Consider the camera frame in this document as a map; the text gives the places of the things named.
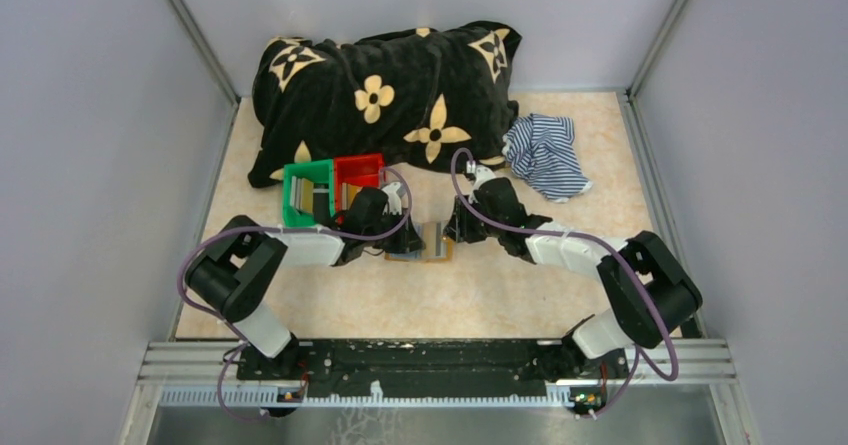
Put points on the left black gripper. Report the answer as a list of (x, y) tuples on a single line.
[(407, 239)]

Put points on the cards in green bin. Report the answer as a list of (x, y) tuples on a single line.
[(307, 197)]

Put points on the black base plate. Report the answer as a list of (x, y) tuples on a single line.
[(407, 369)]

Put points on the aluminium front rail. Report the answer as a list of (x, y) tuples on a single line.
[(204, 373)]

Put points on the red plastic bin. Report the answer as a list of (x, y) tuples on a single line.
[(365, 171)]

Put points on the yellow leather card holder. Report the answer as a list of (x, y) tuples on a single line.
[(429, 244)]

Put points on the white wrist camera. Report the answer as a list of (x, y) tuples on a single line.
[(478, 174), (395, 193)]

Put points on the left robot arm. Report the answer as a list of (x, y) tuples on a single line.
[(232, 271)]

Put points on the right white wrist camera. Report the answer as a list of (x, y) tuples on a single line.
[(478, 174)]

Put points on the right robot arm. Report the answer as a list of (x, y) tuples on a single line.
[(649, 292)]

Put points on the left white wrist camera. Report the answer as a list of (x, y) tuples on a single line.
[(395, 193)]

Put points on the cards in red bin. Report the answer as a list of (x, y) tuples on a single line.
[(347, 195)]

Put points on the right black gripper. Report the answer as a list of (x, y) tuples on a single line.
[(459, 226)]

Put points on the blue striped cloth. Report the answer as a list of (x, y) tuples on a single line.
[(540, 150)]

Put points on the green plastic bin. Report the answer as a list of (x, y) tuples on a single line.
[(320, 171)]

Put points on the black floral blanket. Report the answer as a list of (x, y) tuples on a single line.
[(412, 96)]

